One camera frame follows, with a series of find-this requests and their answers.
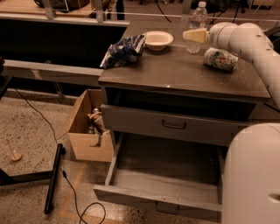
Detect white paper bowl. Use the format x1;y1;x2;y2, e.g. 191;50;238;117
145;31;173;51

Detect crumpled items in box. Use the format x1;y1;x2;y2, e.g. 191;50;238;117
87;108;109;147

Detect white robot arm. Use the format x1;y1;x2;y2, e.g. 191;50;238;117
183;22;280;224

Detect grey open lower drawer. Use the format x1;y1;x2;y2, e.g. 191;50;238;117
94;133;228;224

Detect grey upper drawer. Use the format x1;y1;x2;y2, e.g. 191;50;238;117
101;104;250;146

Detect grey metal railing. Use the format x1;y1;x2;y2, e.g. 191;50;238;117
3;59;103;87

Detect black metal stand leg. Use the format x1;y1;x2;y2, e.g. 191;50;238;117
0;143;66;214

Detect cardboard box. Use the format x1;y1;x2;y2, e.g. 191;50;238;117
58;89;114;162

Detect clear plastic water bottle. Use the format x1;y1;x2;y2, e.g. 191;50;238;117
185;1;207;54

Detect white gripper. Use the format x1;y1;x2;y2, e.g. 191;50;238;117
183;22;234;49

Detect grey drawer cabinet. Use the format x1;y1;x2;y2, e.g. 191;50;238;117
97;21;271;150

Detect black cable on floor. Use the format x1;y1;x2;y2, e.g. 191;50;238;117
12;87;107;224

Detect white green snack can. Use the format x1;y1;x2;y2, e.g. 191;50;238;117
203;47;238;72

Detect blue white chip bag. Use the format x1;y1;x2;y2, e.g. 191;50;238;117
100;34;145;69

